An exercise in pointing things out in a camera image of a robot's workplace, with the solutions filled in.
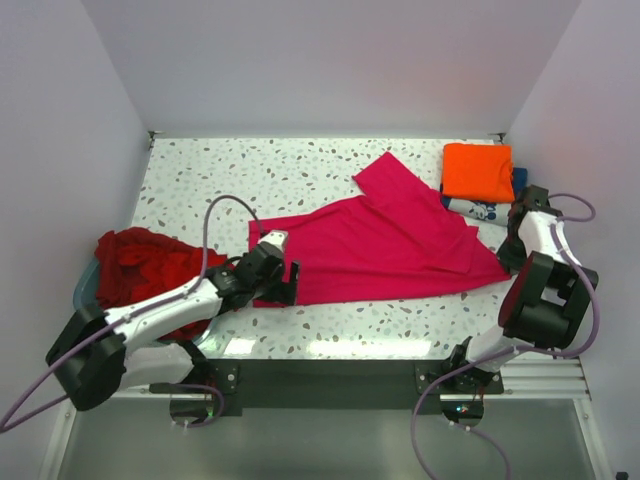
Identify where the orange folded t shirt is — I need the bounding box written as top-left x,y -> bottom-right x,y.
441,143 -> 515,203

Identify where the pink t shirt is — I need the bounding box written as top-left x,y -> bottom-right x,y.
249,153 -> 510,305

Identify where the blue grey cartoon t shirt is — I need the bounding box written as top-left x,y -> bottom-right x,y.
440,167 -> 528,227

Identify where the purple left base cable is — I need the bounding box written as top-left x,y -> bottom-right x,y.
169,383 -> 225,429

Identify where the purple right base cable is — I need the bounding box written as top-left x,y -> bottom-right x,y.
410,349 -> 531,480

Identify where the red t shirt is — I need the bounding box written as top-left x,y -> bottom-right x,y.
94,227 -> 202,309

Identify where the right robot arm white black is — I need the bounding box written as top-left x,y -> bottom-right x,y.
441,185 -> 599,393

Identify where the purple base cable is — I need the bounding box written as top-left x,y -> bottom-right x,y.
169,383 -> 225,429
410,349 -> 531,480

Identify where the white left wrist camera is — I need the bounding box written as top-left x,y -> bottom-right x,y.
258,230 -> 289,255

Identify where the black metal base frame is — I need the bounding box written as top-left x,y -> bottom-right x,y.
149,357 -> 504,421

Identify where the teal plastic basket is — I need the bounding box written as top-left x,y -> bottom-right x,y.
73,257 -> 226,349

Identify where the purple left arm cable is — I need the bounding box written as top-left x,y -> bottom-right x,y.
0,194 -> 266,434

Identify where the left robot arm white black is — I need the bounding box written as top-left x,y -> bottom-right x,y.
46,230 -> 299,411

